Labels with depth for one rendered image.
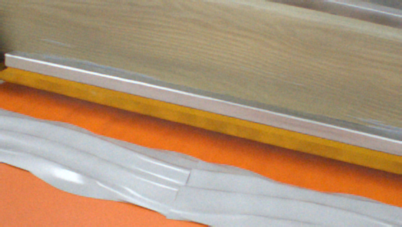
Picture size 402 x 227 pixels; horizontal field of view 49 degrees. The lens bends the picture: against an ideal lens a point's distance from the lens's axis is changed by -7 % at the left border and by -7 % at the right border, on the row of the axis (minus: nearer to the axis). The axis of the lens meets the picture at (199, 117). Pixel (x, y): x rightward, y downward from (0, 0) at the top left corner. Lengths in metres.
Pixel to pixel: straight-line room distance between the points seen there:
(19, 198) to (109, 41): 0.13
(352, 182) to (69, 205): 0.19
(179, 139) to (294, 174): 0.09
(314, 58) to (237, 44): 0.05
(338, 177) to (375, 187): 0.03
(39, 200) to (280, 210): 0.14
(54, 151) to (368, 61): 0.21
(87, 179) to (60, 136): 0.06
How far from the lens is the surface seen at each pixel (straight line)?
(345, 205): 0.30
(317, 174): 0.33
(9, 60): 0.38
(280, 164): 0.33
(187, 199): 0.27
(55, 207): 0.27
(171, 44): 0.32
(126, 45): 0.34
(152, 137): 0.34
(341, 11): 0.53
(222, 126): 0.34
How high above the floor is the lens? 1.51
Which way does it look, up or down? 55 degrees down
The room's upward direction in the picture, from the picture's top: 6 degrees counter-clockwise
